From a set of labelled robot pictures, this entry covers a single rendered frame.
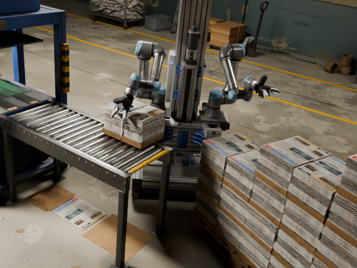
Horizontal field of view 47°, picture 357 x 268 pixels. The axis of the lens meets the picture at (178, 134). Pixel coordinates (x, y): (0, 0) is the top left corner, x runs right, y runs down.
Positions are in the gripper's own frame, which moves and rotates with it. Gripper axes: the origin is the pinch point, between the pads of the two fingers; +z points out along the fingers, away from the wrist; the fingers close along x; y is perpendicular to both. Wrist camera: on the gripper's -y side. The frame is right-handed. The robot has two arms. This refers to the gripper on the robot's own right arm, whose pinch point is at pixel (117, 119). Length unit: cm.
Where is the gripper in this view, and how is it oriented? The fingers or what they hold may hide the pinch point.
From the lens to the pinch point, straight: 296.6
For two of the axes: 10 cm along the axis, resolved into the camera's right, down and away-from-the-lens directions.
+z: -3.7, 9.3, -0.2
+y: 4.3, 1.9, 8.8
